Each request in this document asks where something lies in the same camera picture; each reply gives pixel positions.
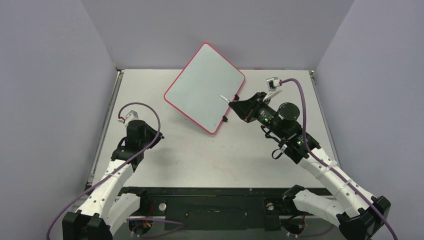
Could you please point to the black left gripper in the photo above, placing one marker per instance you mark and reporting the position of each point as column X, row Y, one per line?
column 151, row 131

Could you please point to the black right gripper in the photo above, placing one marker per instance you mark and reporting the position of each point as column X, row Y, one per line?
column 251, row 108

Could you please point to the white whiteboard marker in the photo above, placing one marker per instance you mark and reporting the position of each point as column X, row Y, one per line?
column 225, row 99

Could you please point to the red-framed whiteboard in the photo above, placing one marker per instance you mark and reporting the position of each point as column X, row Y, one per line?
column 196, row 90

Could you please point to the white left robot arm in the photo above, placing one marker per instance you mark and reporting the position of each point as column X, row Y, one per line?
column 101, row 214

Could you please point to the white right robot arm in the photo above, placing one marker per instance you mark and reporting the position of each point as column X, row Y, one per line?
column 357, row 213

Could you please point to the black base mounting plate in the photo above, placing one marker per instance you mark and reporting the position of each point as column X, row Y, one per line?
column 210, row 209

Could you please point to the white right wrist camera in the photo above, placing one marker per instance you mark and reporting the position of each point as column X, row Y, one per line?
column 272, row 83

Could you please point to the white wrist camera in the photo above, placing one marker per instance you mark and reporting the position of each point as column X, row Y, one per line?
column 132, row 115
column 272, row 83

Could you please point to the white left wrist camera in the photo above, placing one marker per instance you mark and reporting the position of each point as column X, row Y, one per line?
column 132, row 115

